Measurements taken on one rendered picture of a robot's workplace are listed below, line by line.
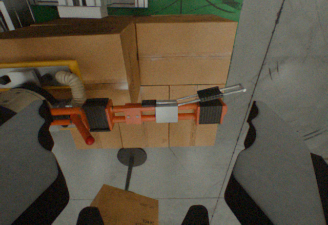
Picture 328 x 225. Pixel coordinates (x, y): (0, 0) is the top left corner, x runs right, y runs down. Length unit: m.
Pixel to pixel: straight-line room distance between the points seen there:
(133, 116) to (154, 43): 0.65
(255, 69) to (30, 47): 1.79
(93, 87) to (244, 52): 1.45
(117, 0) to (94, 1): 0.76
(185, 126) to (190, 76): 0.43
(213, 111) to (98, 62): 0.49
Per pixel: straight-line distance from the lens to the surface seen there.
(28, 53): 0.87
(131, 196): 1.94
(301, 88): 2.39
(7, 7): 1.29
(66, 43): 0.78
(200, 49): 1.15
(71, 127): 0.80
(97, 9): 0.66
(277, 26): 1.95
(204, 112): 0.54
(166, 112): 0.53
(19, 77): 0.73
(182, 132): 1.45
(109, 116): 0.54
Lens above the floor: 1.63
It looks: 59 degrees down
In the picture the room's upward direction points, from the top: 177 degrees clockwise
